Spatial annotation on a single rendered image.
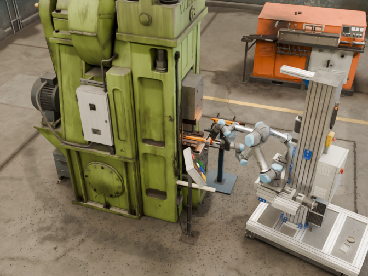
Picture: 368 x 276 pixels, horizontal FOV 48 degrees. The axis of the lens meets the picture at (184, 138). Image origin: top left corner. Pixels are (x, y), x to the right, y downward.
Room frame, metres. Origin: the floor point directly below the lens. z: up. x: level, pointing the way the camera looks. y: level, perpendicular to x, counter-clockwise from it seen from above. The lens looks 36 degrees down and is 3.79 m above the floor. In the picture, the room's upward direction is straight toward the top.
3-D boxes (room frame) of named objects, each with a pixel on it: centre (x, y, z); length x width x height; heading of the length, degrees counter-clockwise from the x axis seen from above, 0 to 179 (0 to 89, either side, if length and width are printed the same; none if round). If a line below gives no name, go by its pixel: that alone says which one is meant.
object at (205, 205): (3.82, -0.21, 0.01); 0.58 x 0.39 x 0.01; 161
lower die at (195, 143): (3.90, 0.03, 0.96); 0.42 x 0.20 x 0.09; 71
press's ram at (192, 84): (3.94, 0.02, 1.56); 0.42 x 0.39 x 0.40; 71
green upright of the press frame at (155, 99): (3.68, 0.27, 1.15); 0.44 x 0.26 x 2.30; 71
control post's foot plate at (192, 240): (3.28, -0.06, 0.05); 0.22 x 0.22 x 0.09; 71
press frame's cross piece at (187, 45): (3.99, 0.16, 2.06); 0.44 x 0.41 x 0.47; 71
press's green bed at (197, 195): (3.96, 0.02, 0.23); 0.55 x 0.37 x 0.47; 71
